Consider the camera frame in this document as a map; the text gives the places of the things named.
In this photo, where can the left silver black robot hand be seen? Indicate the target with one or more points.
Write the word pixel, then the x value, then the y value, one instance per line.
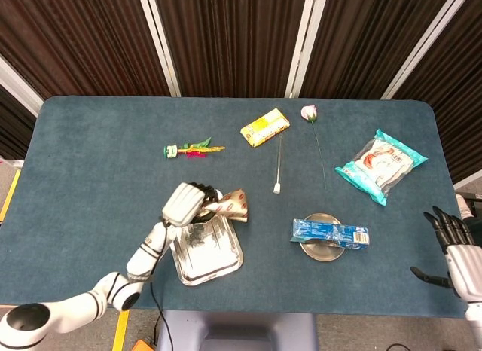
pixel 180 206

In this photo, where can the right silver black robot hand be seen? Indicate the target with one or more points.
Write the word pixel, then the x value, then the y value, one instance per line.
pixel 465 260

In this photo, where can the gold red snack bag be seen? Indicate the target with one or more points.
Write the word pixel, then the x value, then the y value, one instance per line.
pixel 231 208

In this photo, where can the blue snack package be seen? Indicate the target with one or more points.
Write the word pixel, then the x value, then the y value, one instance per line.
pixel 327 233

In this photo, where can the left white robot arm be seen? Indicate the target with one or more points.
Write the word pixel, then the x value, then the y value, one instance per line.
pixel 139 260

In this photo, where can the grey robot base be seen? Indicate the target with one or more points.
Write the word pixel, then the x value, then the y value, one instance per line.
pixel 237 332

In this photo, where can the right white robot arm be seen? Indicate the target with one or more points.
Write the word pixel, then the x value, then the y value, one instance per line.
pixel 475 311

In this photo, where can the feather shuttlecock green base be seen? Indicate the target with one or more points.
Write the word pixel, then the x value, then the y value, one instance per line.
pixel 172 151

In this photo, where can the rectangular steel tray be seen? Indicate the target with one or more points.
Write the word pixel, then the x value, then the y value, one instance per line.
pixel 209 258

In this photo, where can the blue felt table cover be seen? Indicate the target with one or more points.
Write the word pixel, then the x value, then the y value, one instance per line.
pixel 94 185

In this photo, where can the glass tube white cap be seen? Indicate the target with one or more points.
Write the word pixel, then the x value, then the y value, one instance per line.
pixel 277 188

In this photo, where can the yellow snack pack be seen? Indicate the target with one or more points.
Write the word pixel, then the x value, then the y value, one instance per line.
pixel 265 127

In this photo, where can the teal clear snack bag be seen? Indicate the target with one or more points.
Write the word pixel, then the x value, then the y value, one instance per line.
pixel 380 164

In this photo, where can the round steel plate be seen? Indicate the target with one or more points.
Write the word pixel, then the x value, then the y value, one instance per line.
pixel 324 254

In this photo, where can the orange floor object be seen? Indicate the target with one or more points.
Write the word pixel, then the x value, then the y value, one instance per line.
pixel 145 345

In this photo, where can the pink artificial rose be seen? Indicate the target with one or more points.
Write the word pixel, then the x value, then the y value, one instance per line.
pixel 309 113

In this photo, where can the brown partition panel white frame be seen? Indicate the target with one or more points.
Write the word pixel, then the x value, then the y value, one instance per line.
pixel 357 38
pixel 233 38
pixel 15 125
pixel 452 83
pixel 75 38

